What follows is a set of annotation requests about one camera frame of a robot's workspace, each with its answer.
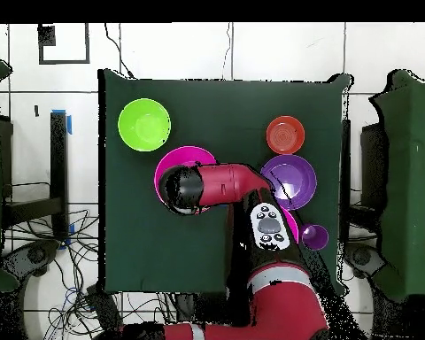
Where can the red plastic bowl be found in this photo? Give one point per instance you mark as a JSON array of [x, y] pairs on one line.
[[285, 135]]

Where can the purple plastic bowl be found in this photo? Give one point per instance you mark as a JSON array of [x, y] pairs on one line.
[[297, 173]]

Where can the dark green tablecloth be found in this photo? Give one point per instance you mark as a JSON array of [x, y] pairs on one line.
[[216, 106]]

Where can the grey pedestal foot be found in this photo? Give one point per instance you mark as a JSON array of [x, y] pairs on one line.
[[361, 256], [35, 255]]

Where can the large lime green bowl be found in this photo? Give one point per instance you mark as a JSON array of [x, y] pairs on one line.
[[144, 124]]

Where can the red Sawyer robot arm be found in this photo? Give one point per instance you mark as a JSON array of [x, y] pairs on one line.
[[219, 184]]

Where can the purple plastic cup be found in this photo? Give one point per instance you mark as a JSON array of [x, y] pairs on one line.
[[315, 237]]

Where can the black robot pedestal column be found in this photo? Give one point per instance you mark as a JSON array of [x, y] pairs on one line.
[[198, 306]]

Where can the black square floor frame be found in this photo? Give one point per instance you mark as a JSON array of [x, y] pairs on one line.
[[63, 62]]

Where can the black floor box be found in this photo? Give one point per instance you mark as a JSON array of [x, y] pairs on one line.
[[104, 308]]

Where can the black metal stand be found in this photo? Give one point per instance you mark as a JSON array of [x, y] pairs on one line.
[[58, 159]]

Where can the magenta plastic bowl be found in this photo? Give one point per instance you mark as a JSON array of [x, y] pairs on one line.
[[292, 223], [184, 156]]

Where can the blue tape strip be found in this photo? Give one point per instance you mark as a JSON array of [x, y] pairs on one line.
[[69, 125]]

